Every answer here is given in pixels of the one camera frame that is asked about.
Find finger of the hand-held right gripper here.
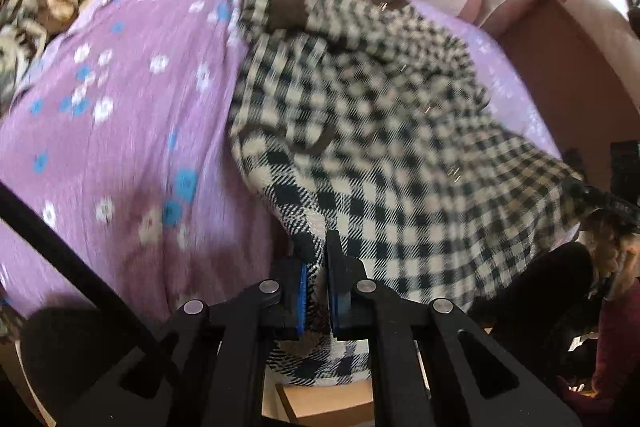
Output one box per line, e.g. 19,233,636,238
565,177,640,228

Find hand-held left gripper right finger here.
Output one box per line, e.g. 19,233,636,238
325,231,583,427

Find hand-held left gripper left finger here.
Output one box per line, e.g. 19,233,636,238
60,257,308,427

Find black beige checkered coat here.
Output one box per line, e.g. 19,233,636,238
227,0,601,388

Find person's right hand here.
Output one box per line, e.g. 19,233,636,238
582,209,633,303

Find person's black trousers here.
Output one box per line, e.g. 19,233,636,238
470,241,606,388

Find person's maroon top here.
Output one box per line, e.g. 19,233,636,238
555,282,640,427

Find purple floral bedsheet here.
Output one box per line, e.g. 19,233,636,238
0,0,568,360

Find gold patterned cloth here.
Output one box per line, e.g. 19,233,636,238
0,0,83,108

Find wooden bed frame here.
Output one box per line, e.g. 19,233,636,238
275,379,376,425

